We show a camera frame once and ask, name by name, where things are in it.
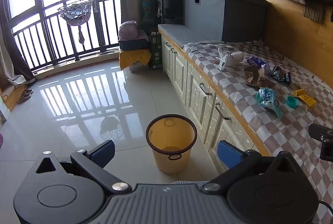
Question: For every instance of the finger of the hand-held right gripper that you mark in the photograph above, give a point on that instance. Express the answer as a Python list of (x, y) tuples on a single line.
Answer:
[(318, 131)]

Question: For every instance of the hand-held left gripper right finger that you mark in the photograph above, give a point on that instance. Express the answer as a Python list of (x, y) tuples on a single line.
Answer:
[(229, 155)]

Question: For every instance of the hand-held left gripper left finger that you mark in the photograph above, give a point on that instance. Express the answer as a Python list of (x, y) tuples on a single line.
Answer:
[(103, 154)]

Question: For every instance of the yellow cigarette box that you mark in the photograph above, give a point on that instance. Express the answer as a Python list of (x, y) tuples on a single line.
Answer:
[(305, 99)]

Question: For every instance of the teal bottle cap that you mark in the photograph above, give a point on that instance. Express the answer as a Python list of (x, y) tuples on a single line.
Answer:
[(292, 102)]

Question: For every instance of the clear zip bag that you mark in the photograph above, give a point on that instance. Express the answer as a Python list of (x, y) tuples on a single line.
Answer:
[(308, 87)]

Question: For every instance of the yellow plastic waste bin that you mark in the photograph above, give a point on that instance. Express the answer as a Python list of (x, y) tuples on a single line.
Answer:
[(170, 147)]

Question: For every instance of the teal white plastic wrapper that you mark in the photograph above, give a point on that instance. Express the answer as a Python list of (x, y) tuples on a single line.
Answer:
[(268, 100)]

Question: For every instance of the dark blue snack packet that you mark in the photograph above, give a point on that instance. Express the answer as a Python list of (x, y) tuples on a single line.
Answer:
[(280, 74)]

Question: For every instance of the blue purple snack wrapper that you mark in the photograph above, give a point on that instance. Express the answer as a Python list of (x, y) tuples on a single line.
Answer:
[(256, 60)]

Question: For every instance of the white plastic bag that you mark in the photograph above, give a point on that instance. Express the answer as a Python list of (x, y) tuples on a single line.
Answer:
[(230, 58)]

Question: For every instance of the brown white checkered blanket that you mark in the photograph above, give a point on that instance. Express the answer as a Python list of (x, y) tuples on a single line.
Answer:
[(260, 114)]

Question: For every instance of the white drawer cabinet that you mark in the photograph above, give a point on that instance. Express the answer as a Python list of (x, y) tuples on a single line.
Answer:
[(197, 99)]

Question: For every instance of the white plastic sack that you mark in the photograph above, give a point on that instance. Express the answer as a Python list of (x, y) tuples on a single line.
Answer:
[(136, 67)]

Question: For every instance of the pair of shoes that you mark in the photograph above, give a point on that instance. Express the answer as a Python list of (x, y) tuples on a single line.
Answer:
[(24, 95)]

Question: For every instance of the dark storage tray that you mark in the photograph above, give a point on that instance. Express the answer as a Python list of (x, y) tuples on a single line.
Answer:
[(134, 44)]

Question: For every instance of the dark green carton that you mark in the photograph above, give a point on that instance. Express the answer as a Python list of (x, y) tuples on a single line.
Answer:
[(155, 49)]

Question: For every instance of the dark brown curtain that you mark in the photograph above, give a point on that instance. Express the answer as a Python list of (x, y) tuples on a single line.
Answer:
[(13, 57)]

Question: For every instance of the grey fabric storage box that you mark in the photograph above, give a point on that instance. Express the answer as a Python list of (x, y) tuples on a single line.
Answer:
[(208, 13)]

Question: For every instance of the hanging net basket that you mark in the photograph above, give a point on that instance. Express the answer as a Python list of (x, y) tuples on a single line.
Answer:
[(75, 10)]

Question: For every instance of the printed plastic package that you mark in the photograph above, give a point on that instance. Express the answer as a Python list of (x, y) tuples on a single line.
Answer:
[(148, 10)]

